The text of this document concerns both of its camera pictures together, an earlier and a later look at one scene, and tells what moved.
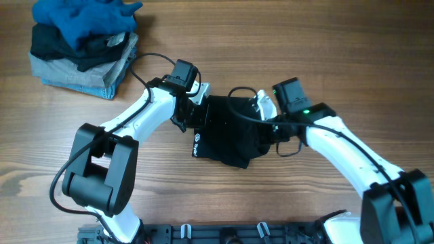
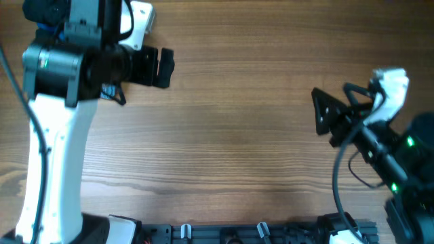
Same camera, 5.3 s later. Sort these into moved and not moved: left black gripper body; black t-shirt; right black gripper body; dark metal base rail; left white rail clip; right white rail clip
Moved: right black gripper body; left black gripper body; black t-shirt
Not moved: right white rail clip; dark metal base rail; left white rail clip
